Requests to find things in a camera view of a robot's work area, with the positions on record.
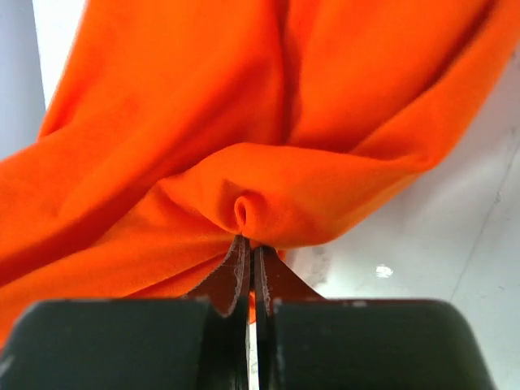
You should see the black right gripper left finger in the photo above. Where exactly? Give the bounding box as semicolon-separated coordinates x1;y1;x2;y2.
184;236;250;317

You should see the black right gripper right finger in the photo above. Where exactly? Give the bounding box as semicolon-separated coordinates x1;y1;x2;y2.
252;246;324;317

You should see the orange t shirt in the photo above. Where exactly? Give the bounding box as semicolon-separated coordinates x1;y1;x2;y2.
1;1;519;337

